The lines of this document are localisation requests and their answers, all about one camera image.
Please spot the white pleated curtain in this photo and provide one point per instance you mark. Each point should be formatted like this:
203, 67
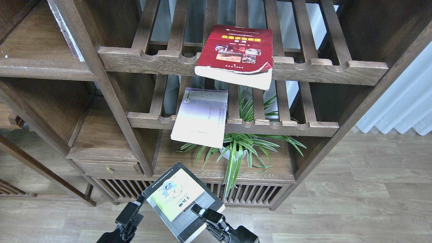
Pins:
407, 104

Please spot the green grey black-edged book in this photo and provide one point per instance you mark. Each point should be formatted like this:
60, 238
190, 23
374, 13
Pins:
172, 196

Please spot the dark wooden bookshelf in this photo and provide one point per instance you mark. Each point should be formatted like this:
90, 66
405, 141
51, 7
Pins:
332, 60

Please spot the wooden furniture frame left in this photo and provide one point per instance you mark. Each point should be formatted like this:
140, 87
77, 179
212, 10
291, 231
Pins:
9, 190

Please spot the green spider plant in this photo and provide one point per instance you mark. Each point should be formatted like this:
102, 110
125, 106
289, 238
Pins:
240, 145

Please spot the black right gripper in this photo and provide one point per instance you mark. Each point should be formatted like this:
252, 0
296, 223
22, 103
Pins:
221, 230

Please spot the red paperback book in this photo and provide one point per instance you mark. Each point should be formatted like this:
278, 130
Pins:
238, 55

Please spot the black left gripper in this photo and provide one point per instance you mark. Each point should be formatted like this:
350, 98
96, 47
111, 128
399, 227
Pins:
127, 222

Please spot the white lavender paperback book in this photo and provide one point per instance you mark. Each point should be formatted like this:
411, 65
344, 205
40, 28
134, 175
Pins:
201, 117

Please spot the white upright book spine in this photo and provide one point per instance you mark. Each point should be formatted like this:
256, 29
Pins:
65, 31

